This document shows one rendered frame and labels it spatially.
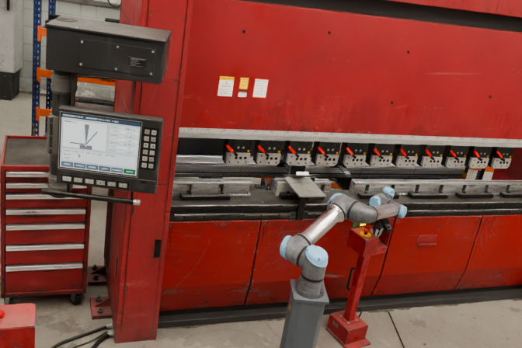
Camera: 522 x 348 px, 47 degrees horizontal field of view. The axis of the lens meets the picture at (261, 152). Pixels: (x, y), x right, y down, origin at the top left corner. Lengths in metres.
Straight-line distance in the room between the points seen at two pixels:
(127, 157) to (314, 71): 1.36
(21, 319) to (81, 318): 1.34
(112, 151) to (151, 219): 0.78
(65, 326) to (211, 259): 0.98
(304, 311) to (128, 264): 1.07
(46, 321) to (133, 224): 0.96
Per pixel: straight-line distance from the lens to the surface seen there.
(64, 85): 2.81
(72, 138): 2.75
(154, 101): 3.14
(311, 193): 3.64
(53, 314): 4.09
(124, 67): 2.63
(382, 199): 3.64
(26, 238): 3.83
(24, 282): 4.00
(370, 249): 3.80
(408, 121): 4.02
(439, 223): 4.39
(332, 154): 3.83
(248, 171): 3.98
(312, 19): 3.51
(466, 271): 4.81
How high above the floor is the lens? 2.46
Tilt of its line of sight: 21 degrees down
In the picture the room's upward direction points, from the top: 9 degrees clockwise
